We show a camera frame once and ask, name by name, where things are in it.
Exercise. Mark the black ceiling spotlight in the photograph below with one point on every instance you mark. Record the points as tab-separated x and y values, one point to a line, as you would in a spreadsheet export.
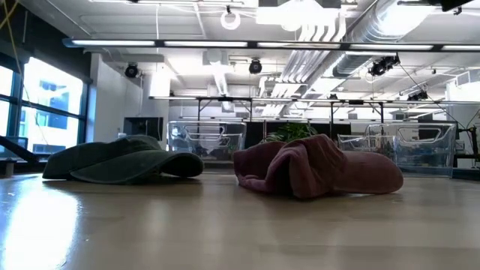
131	71
255	67

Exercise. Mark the small clear plastic bin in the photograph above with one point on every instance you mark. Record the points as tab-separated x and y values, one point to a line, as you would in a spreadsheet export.
367	144

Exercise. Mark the large clear plastic bin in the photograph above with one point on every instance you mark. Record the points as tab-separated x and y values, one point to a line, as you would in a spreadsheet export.
423	153

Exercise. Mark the large window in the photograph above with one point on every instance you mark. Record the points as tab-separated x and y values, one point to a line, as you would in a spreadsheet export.
52	86

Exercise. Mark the long LED light bar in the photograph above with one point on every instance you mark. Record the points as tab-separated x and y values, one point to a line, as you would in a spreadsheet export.
206	44

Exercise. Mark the black metal rack frame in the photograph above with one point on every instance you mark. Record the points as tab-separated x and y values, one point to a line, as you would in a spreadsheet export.
300	100

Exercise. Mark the black ceiling camera cluster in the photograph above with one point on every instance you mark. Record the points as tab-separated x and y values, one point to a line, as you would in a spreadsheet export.
382	65

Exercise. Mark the black equipment stand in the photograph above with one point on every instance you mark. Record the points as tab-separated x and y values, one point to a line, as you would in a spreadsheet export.
474	142

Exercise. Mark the black computer monitor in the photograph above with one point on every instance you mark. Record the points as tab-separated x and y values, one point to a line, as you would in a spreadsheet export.
144	126

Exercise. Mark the dark green baseball cap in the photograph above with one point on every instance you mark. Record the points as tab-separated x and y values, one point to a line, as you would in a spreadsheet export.
123	168

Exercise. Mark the black diagonal bar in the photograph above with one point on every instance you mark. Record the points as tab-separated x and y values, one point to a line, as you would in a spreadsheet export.
18	150

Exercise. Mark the maroon knit hat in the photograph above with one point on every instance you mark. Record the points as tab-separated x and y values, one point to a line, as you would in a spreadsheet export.
318	168

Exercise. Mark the green leafy plant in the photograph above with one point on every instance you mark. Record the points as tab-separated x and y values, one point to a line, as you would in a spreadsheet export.
292	132

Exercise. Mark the small black ceiling fixture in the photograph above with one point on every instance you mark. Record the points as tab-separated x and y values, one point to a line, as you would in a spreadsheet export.
418	96

